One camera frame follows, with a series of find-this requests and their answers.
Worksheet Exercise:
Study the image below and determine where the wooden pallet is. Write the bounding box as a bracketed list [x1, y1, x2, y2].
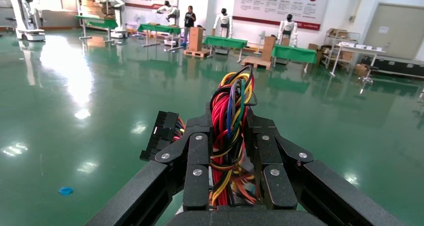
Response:
[240, 56, 273, 71]
[183, 48, 212, 59]

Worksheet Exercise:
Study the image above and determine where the grey door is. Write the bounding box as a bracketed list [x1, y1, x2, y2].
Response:
[363, 3, 424, 61]

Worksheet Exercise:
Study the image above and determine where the small wheeled stool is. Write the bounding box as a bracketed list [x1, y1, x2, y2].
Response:
[357, 65, 376, 95]

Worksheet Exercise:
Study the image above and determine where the person in dark clothes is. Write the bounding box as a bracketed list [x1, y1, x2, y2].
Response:
[183, 5, 197, 48]

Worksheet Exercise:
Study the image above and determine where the black flight case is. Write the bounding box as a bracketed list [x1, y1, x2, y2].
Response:
[360, 54, 424, 80]

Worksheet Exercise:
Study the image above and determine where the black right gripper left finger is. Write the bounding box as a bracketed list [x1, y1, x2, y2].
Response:
[84, 113, 214, 226]

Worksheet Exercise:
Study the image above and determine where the multicoloured wire harness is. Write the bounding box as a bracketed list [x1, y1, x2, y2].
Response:
[139, 64, 260, 208]

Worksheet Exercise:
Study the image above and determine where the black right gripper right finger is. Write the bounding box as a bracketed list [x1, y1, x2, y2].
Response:
[244, 108, 408, 226]

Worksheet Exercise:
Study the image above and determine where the large white wheeled robot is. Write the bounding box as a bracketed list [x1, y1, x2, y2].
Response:
[8, 0, 47, 42]

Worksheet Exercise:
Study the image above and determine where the green covered table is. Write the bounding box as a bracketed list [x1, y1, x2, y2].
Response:
[75, 15, 119, 43]
[271, 44, 318, 74]
[137, 23, 182, 49]
[202, 35, 249, 64]

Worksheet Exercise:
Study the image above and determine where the tall cardboard box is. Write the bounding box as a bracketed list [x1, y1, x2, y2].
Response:
[188, 27, 205, 52]
[261, 36, 277, 63]

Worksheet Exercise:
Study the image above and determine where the white work table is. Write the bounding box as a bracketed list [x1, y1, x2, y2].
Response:
[329, 41, 387, 78]

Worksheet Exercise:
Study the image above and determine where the wall poster with coloured circles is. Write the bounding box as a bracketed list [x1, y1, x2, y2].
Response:
[232, 0, 333, 31]

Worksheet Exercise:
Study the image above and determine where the metal shelf with boxes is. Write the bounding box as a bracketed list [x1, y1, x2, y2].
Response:
[321, 28, 361, 70]

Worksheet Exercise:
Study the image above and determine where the white standing fan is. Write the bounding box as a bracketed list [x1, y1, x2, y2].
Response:
[257, 30, 268, 55]

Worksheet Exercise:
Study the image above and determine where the white humanoid robot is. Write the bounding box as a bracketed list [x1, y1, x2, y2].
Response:
[212, 8, 233, 55]
[155, 0, 181, 48]
[277, 14, 299, 66]
[99, 0, 128, 39]

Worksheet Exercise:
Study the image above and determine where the small cardboard box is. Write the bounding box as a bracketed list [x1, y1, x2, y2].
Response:
[353, 63, 369, 77]

